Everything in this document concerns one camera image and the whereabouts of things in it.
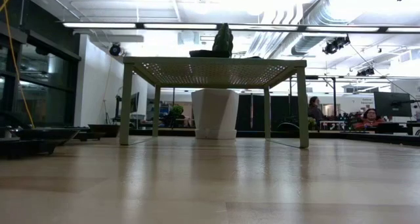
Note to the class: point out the green perforated metal stand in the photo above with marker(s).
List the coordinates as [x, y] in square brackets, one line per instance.
[183, 61]

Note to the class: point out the black ceiling camera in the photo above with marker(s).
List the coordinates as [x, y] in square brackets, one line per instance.
[334, 45]

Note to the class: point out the black pot stack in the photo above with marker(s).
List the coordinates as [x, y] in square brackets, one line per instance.
[49, 134]

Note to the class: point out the green cactus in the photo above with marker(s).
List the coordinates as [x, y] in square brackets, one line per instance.
[223, 38]

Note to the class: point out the person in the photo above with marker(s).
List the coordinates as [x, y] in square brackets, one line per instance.
[315, 109]
[370, 119]

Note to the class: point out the small black square plate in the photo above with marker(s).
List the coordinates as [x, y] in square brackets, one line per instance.
[29, 146]
[90, 136]

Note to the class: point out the silver ventilation duct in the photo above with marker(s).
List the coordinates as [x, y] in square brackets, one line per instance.
[308, 43]

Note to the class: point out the long ceiling light strip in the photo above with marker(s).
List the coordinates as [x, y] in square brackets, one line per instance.
[177, 25]

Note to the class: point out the white hexagonal plant pot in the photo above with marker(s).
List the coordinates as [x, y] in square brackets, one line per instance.
[215, 112]

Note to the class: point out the round black wall speaker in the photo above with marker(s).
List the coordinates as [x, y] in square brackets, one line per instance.
[115, 49]

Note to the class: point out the green potted plant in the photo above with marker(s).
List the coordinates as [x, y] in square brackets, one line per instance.
[177, 110]

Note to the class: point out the black window frame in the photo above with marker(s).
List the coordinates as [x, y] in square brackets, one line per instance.
[73, 92]

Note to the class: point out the black computer monitor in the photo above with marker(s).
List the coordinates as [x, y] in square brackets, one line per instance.
[135, 102]
[392, 104]

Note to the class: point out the black partition panel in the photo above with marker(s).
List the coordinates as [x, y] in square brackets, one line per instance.
[252, 109]

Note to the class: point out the black wavy square plate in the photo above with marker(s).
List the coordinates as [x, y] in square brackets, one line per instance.
[210, 54]
[106, 129]

